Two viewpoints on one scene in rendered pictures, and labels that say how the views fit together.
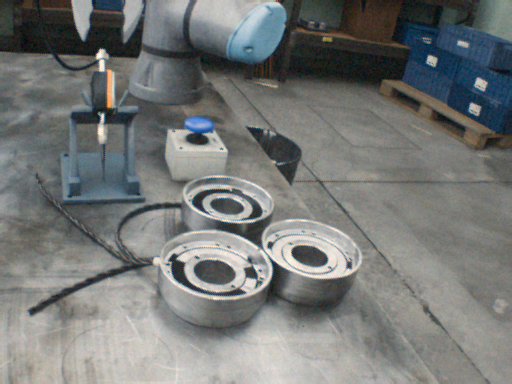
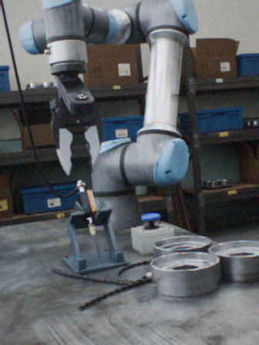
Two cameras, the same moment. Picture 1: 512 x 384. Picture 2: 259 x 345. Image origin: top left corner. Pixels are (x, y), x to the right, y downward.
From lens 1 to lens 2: 0.37 m
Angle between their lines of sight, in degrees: 23
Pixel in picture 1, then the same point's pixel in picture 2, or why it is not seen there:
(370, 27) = not seen: outside the picture
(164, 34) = (109, 180)
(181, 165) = (146, 242)
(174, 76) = (122, 208)
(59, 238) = (82, 286)
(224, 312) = (196, 279)
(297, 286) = (237, 266)
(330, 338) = not seen: outside the picture
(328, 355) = not seen: outside the picture
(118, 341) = (138, 309)
